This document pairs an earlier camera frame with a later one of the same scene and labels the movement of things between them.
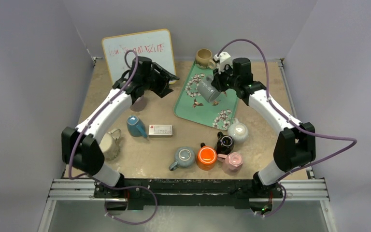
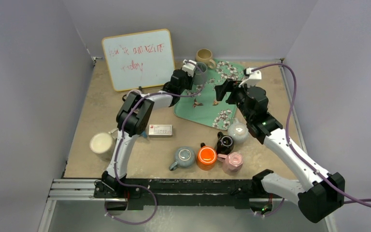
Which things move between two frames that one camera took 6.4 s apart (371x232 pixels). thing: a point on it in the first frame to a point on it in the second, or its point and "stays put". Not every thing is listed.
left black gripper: x=163 y=77 to x=190 y=79
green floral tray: x=192 y=105 stays put
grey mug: x=207 y=91 to x=198 y=76
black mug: x=225 y=144 stays put
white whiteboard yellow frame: x=155 y=44 stays put
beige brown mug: x=203 y=59 stays put
